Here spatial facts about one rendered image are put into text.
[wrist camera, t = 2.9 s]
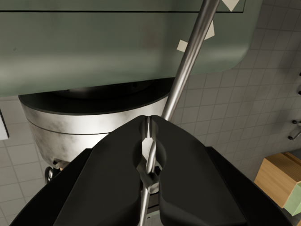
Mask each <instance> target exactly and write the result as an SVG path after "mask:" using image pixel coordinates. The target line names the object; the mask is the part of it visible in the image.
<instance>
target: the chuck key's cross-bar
mask: <svg viewBox="0 0 301 226"><path fill-rule="evenodd" d="M220 1H221V0H203V3H202V5H201V8H200V11H199V13H198V17H197V19H196V22H195V24H194V27H193V30H192V33H191V36H190V38H189V41H188V44H187V46H186V49H185V52H184V55H183V57H182V60H181V63H180V66H179V68H178V71H177V74H176V77H175V79H174V82H173V85H172V88H171V90H170V93H169V96H168V99H167V101H166V104H165V107H164V109H163V112H162V115H161V117H162V118H164V119H165V120H167V121H169V122H170V121H171V119H172V117H173V114H174V112H175V109H176V107H177V104H178V102H179V100H180V97H181V94H182V92H183V90H184V87H185V85H186V83H187V80H188V78H189V75H190V73H191V71H192V68H193V66H194V63H195V61H196V59H197V56H198V54H199V51H200V49H201V47H202V44H203V42H204V39H205V37H206V35H207V32H208V30H209V28H210V25H211V23H212V20H213V18H214V15H215V13H216V10H217V8H218V6H219V3H220ZM155 149H156V143H155V141H154V140H152V142H151V145H150V148H149V152H148V157H147V163H146V171H145V173H146V174H153V173H154V170H155V163H156V159H155ZM149 197H150V193H149V192H148V191H147V189H146V187H145V185H144V184H143V190H142V198H141V212H140V222H139V224H138V225H139V226H144V225H145V220H146V213H147V208H148V203H149Z"/></svg>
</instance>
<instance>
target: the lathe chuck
mask: <svg viewBox="0 0 301 226"><path fill-rule="evenodd" d="M174 118H175V112H174V114H173V117H172V119H171V121H170V122H171V123H173V124H174ZM26 119H27V117H26ZM27 121H28V124H29V126H30V129H31V132H32V135H33V137H34V140H35V142H36V145H37V148H38V150H39V153H40V155H41V157H42V158H43V159H44V160H45V161H46V162H47V163H48V164H49V165H50V166H52V167H54V168H56V169H59V165H58V163H57V162H55V159H54V158H57V159H60V160H64V161H69V162H71V161H72V160H73V159H74V158H75V157H77V156H78V155H79V154H80V153H81V152H82V151H83V150H84V149H85V148H92V147H93V146H95V145H96V144H97V143H98V142H99V141H100V140H101V139H102V138H103V137H104V136H106V135H107V134H109V133H110V132H108V133H99V134H69V133H61V132H56V131H51V130H47V129H44V128H41V127H39V126H37V125H35V124H33V123H32V122H30V121H29V120H28V119H27ZM151 142H152V138H150V134H149V125H148V135H147V138H145V140H144V141H143V142H142V154H143V156H144V157H145V158H146V160H147V157H148V152H149V148H150V145H151Z"/></svg>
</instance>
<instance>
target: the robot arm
mask: <svg viewBox="0 0 301 226"><path fill-rule="evenodd" d="M148 125H149V134H150V138H152V139H153V140H154V141H155V143H156V149H155V159H156V160H157V162H158V163H159V164H160V165H161V167H162V170H161V171H160V173H159V212H160V220H161V222H162V224H163V226H293V225H292V224H291V222H290V221H289V220H288V219H287V218H286V216H285V215H284V214H283V213H282V211H281V210H280V209H279V208H278V207H277V205H276V204H275V203H274V202H273V201H272V200H271V199H270V198H269V197H268V196H267V195H266V194H265V193H264V192H263V191H262V190H261V189H260V188H259V187H258V186H257V185H255V184H254V183H253V182H252V181H251V180H250V179H249V178H247V177H246V176H245V175H244V174H243V173H242V172H241V171H240V170H238V169H237V168H236V167H235V166H234V165H233V164H231V163H230V162H229V161H228V160H227V159H226V158H224V157H223V156H222V155H221V154H220V153H219V152H217V151H216V150H215V149H214V148H213V147H212V146H209V147H206V146H205V145H204V144H202V143H201V142H200V141H199V140H198V139H197V138H195V137H194V136H192V135H191V134H190V133H189V132H187V131H185V130H184V129H182V128H180V127H178V126H176V125H175V124H173V123H171V122H169V121H167V120H165V119H164V118H162V117H160V116H158V115H151V116H146V115H139V116H137V117H136V118H134V119H132V120H130V121H129V122H127V123H125V124H123V125H122V126H120V127H118V128H116V129H115V130H113V131H112V132H110V133H109V134H107V135H106V136H104V137H103V138H102V139H101V140H100V141H99V142H98V143H97V144H96V145H95V146H93V147H92V148H85V149H84V150H83V151H82V152H81V153H80V154H79V155H78V156H77V157H75V158H74V159H73V160H72V161H71V162H70V163H69V164H68V165H67V166H66V167H64V168H63V169H62V170H61V171H60V172H59V173H58V174H57V175H56V176H55V177H54V178H53V179H52V180H51V181H50V182H48V183H47V184H46V185H45V186H44V187H43V188H42V189H41V190H40V191H39V192H38V193H37V194H36V195H35V196H34V197H33V198H32V199H31V200H30V201H29V202H28V203H27V204H26V205H25V207H24V208H23V209H22V210H21V211H20V213H19V214H18V215H17V216H16V217H15V219H14V220H13V221H12V223H11V224H10V225H9V226H138V224H139V222H140V212H141V180H140V173H139V172H138V170H137V169H136V168H137V166H138V165H139V163H140V162H141V161H142V142H143V141H144V140H145V138H147V135H148Z"/></svg>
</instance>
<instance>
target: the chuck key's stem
mask: <svg viewBox="0 0 301 226"><path fill-rule="evenodd" d="M146 163H147V160H146V158H145V157H144V156H143V155H142V161H141V162H140V163H139V165H138V166H137V168H136V169H137V170H138V172H139V173H140V179H141V180H142V182H143V184H144V185H145V187H146V189H147V191H148V192H149V193H156V192H158V191H159V177H158V176H157V174H156V173H155V172H154V173H153V174H146V173H145V171H146Z"/></svg>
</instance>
